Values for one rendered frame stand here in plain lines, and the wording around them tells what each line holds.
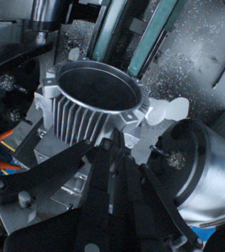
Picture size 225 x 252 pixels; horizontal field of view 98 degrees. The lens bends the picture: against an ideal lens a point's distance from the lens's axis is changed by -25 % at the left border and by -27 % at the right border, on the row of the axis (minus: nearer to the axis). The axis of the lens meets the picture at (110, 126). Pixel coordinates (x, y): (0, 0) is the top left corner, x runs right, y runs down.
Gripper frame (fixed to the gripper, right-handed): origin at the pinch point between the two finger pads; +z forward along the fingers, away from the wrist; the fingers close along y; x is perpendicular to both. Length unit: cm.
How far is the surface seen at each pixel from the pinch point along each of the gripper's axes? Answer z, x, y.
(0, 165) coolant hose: -1.6, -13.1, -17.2
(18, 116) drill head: 10.3, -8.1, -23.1
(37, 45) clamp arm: 3.9, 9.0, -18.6
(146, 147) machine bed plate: 42.8, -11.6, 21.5
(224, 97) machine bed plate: 22.5, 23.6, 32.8
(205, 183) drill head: -1.7, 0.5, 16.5
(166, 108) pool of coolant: 30.8, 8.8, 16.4
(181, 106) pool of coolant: 28.8, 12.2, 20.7
